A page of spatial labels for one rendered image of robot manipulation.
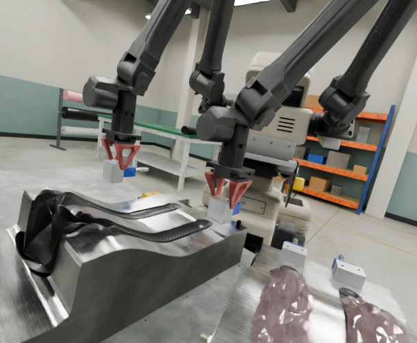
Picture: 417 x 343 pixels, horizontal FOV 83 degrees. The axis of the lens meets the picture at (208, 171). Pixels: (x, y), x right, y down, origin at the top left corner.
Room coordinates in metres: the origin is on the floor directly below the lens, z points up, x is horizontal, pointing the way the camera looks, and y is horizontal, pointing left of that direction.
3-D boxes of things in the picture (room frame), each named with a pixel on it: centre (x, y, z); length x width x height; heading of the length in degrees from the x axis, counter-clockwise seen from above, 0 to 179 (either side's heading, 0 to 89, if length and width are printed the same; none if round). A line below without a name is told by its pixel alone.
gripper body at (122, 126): (0.64, 0.25, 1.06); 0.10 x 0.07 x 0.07; 51
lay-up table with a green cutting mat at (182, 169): (4.59, 1.09, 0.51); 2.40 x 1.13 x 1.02; 58
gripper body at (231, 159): (0.55, -0.05, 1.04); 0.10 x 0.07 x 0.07; 51
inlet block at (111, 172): (0.67, 0.23, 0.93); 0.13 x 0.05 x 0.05; 140
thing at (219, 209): (0.59, -0.08, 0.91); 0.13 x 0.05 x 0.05; 141
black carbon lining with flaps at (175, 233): (0.42, 0.12, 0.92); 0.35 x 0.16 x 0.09; 141
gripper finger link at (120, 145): (0.64, 0.24, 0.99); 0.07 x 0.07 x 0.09; 51
